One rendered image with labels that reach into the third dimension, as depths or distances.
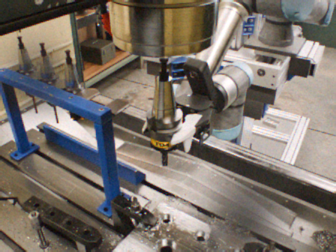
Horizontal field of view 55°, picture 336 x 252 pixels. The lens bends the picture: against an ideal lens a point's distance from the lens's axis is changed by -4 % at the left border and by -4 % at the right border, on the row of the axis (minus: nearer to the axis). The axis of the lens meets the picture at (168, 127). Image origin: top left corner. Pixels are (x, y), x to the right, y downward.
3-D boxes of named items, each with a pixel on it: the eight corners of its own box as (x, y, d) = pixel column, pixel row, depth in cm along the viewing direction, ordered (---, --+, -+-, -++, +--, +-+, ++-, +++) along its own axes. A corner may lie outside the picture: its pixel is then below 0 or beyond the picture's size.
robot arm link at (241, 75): (253, 94, 86) (257, 63, 82) (235, 112, 79) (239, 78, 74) (226, 85, 90) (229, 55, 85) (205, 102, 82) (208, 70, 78)
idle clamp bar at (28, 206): (38, 209, 97) (33, 194, 94) (107, 247, 87) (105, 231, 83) (25, 220, 94) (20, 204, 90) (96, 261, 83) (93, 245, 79)
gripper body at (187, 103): (199, 148, 68) (226, 121, 76) (202, 111, 63) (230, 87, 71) (168, 136, 71) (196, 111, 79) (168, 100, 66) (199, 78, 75)
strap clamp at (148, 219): (121, 220, 94) (116, 182, 86) (160, 242, 88) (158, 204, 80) (114, 228, 92) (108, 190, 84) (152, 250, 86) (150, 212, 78)
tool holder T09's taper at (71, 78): (61, 85, 93) (58, 64, 89) (73, 80, 96) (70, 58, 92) (71, 90, 90) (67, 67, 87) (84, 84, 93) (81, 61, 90)
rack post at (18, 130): (31, 142, 125) (12, 71, 108) (40, 148, 122) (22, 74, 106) (9, 156, 118) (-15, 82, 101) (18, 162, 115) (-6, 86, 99)
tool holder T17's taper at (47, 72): (37, 78, 97) (33, 56, 93) (47, 72, 101) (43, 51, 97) (49, 80, 96) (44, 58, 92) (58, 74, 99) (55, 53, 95)
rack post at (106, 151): (118, 191, 104) (109, 109, 88) (132, 198, 102) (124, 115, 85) (96, 211, 97) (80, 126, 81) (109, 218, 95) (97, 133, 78)
